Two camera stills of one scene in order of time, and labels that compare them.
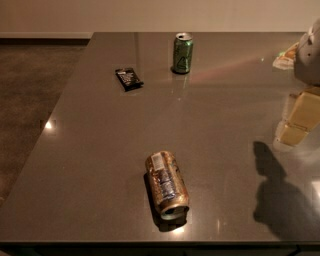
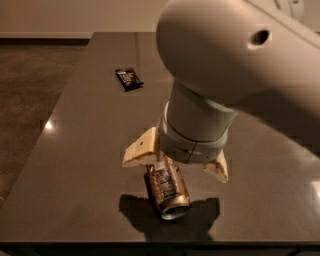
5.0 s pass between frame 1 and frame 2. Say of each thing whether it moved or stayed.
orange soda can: stayed
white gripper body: moved
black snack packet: stayed
